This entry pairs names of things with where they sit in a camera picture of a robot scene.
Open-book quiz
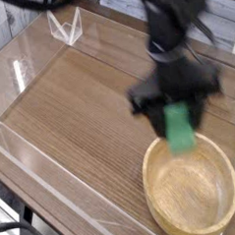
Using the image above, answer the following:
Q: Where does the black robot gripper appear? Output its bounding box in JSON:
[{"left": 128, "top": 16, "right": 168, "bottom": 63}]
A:
[{"left": 128, "top": 57, "right": 221, "bottom": 139}]

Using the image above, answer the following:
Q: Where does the green rectangular block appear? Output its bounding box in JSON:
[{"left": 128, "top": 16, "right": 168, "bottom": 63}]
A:
[{"left": 163, "top": 102, "right": 196, "bottom": 154}]

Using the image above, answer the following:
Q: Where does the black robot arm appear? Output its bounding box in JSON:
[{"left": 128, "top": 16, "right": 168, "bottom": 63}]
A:
[{"left": 128, "top": 0, "right": 221, "bottom": 138}]

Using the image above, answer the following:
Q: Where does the brown wooden bowl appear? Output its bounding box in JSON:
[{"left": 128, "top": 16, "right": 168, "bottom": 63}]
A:
[{"left": 143, "top": 134, "right": 235, "bottom": 235}]

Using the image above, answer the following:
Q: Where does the clear acrylic corner bracket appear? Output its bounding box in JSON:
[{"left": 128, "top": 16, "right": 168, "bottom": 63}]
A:
[{"left": 47, "top": 8, "right": 83, "bottom": 46}]

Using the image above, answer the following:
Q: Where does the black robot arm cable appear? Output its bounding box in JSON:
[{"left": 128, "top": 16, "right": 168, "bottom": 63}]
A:
[{"left": 0, "top": 0, "right": 85, "bottom": 15}]

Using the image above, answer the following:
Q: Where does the clear acrylic wall panel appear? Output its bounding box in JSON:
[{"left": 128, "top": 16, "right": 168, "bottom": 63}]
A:
[{"left": 0, "top": 122, "right": 157, "bottom": 235}]

